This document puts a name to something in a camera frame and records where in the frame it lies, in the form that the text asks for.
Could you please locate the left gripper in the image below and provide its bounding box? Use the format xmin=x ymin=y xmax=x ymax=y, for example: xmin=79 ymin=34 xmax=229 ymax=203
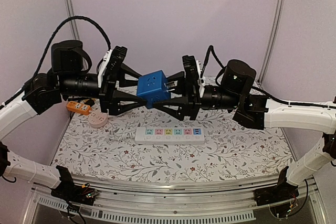
xmin=59 ymin=62 xmax=149 ymax=115

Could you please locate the black plug adapter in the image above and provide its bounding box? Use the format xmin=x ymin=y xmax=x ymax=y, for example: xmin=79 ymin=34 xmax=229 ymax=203
xmin=85 ymin=99 xmax=95 ymax=106

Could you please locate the pink round power socket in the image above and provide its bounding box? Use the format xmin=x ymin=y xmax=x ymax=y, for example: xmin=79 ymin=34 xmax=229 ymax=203
xmin=88 ymin=111 xmax=108 ymax=128

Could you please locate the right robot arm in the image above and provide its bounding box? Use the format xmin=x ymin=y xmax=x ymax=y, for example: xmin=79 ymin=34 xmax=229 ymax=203
xmin=153 ymin=56 xmax=335 ymax=206

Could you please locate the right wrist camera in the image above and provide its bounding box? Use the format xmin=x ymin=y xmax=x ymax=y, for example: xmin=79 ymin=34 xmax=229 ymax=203
xmin=196 ymin=60 xmax=204 ymax=87

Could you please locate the white multicolour power strip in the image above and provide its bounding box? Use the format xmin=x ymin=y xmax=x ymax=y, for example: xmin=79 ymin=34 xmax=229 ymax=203
xmin=134 ymin=127 xmax=205 ymax=145

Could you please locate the floral table mat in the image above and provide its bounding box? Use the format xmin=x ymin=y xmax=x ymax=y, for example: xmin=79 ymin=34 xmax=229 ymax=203
xmin=52 ymin=107 xmax=293 ymax=184

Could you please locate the blue cube socket adapter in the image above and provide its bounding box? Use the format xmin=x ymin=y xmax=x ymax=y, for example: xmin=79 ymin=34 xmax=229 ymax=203
xmin=136 ymin=70 xmax=171 ymax=109

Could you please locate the power strip cable and plug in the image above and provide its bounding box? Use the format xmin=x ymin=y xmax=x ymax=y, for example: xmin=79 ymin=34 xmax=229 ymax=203
xmin=106 ymin=131 xmax=137 ymax=142

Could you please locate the orange power strip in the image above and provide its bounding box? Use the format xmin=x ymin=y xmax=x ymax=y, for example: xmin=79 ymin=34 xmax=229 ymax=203
xmin=66 ymin=101 xmax=91 ymax=115

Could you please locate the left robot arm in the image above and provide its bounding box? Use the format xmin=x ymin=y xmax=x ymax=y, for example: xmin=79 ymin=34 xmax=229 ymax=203
xmin=1 ymin=40 xmax=146 ymax=205

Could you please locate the right aluminium frame post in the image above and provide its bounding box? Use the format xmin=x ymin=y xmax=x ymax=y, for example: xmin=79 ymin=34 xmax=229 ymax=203
xmin=257 ymin=0 xmax=285 ymax=85

